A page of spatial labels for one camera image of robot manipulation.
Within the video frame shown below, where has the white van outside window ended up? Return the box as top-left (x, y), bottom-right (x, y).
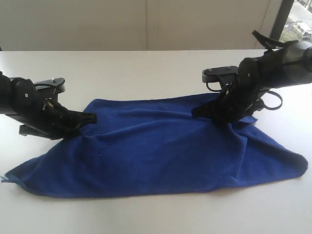
top-left (293, 21), bottom-right (312, 39)

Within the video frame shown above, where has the black window frame post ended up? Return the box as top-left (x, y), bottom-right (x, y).
top-left (270, 0), bottom-right (294, 40)

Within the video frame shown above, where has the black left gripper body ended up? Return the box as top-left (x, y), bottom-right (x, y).
top-left (7, 77), bottom-right (71, 141)

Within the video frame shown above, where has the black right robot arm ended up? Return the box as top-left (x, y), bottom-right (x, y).
top-left (192, 41), bottom-right (312, 123)

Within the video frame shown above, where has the blue towel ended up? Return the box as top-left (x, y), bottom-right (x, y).
top-left (2, 93), bottom-right (308, 198)

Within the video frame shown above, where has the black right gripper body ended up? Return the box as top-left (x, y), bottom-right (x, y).
top-left (212, 57), bottom-right (265, 124)

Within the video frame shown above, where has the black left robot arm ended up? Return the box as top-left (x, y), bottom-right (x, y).
top-left (0, 74), bottom-right (98, 140)

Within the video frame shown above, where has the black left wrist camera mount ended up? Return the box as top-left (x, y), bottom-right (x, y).
top-left (34, 78), bottom-right (65, 101)

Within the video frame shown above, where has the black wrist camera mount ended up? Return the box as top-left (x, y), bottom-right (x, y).
top-left (34, 78), bottom-right (65, 101)
top-left (202, 66), bottom-right (238, 92)

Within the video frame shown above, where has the black braided cable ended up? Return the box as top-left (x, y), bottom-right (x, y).
top-left (252, 30), bottom-right (300, 110)

